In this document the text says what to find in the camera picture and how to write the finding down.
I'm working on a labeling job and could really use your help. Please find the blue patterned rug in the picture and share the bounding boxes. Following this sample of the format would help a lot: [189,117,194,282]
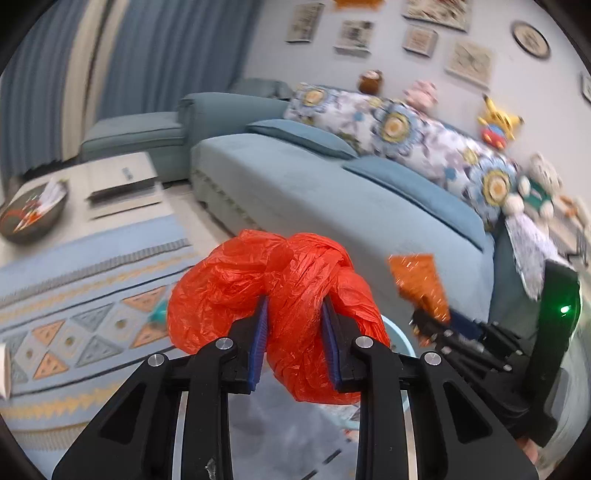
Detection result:
[1,215,356,479]

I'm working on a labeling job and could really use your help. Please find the wall picture frame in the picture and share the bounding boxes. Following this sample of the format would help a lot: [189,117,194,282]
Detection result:
[334,20,375,55]
[403,26,439,58]
[446,40,495,89]
[286,2,325,43]

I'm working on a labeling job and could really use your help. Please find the orange foil wrapper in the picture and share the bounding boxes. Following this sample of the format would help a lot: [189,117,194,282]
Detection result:
[388,253,451,325]

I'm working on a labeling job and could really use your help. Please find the brown plush toy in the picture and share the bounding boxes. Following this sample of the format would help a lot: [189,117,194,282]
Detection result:
[358,70,384,96]

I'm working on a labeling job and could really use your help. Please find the floral back cushion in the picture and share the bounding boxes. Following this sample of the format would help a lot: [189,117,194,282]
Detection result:
[283,83,517,227]

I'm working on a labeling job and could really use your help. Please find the round wall frame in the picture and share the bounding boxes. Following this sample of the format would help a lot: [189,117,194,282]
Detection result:
[511,21,551,60]

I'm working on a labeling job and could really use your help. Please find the white teddy bear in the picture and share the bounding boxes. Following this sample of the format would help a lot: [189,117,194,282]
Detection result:
[502,153,590,232]

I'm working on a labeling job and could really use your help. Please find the pink plush toy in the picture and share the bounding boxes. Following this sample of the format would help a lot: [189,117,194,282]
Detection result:
[404,80,438,113]

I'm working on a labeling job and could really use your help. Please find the red plastic bag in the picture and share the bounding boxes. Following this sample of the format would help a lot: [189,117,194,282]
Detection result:
[166,230,390,405]

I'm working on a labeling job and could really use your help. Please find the blue curtains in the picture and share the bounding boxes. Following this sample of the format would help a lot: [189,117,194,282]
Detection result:
[1,1,262,180]

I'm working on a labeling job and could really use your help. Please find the light blue trash basket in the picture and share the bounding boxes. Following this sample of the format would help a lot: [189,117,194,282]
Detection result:
[341,315,419,444]

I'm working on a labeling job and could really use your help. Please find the white lace throw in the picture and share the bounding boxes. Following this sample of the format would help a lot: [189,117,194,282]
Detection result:
[505,213,562,300]

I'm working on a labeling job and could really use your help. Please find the dark bowl with items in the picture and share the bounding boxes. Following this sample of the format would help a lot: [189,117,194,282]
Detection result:
[1,179,69,245]

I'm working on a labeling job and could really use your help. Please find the blue fabric sofa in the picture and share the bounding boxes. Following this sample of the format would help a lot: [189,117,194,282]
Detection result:
[178,92,540,337]

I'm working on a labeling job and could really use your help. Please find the person's right hand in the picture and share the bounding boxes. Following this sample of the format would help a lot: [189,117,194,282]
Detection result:
[517,437,539,464]

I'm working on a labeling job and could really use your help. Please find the yellow pikachu plush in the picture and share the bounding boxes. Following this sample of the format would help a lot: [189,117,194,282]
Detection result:
[478,94,525,151]

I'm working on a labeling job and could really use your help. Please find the white coffee table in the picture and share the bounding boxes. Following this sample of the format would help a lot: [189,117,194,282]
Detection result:
[1,152,173,266]

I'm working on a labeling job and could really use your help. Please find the teal small packet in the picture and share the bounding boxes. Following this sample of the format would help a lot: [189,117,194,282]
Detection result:
[148,300,168,325]

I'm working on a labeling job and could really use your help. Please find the blue ottoman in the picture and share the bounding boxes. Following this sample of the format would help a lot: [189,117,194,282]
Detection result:
[80,111,191,183]

